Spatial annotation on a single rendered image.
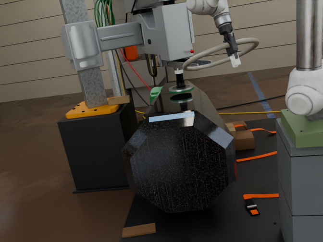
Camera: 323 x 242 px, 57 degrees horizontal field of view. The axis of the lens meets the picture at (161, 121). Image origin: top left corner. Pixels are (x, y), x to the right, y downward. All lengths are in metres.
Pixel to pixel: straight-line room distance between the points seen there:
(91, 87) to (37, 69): 5.98
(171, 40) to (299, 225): 1.54
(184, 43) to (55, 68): 6.37
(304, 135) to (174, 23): 1.36
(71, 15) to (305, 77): 2.06
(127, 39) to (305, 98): 1.98
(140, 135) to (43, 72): 6.79
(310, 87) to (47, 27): 7.58
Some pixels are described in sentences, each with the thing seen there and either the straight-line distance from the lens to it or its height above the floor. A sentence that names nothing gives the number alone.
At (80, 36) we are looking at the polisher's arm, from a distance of 2.79.
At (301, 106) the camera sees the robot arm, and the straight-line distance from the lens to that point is 1.41.
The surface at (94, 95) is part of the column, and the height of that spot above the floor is 0.89.
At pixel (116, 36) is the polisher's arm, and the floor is 1.39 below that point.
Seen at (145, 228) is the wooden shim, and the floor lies 0.03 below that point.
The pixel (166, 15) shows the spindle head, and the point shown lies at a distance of 2.41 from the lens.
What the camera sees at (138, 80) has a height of 0.52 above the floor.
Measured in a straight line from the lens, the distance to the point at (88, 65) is 2.82.
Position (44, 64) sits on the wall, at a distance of 8.67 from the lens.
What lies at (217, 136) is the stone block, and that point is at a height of 0.64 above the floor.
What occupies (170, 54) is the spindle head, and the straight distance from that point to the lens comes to 2.41.
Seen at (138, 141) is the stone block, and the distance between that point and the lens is 2.14.
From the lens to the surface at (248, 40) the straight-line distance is 1.80.
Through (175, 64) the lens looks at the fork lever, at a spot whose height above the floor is 1.11.
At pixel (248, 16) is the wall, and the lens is 7.37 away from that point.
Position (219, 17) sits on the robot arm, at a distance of 1.75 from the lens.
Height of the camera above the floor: 1.46
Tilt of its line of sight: 18 degrees down
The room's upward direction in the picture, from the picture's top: 10 degrees counter-clockwise
